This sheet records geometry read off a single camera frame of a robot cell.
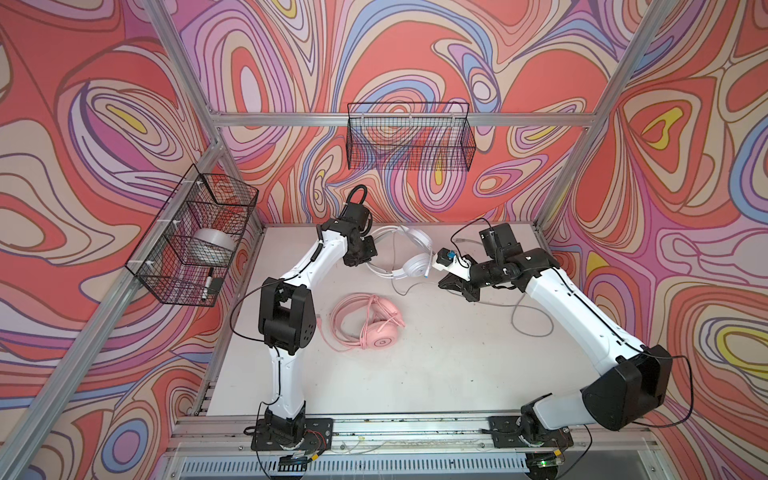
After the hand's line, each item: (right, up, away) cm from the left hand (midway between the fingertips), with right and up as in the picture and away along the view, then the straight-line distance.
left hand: (374, 254), depth 94 cm
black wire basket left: (-45, 0, -22) cm, 50 cm away
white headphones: (+13, -3, -10) cm, 16 cm away
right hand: (+20, -9, -16) cm, 27 cm away
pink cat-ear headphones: (+2, -19, -14) cm, 23 cm away
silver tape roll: (-38, +2, -24) cm, 45 cm away
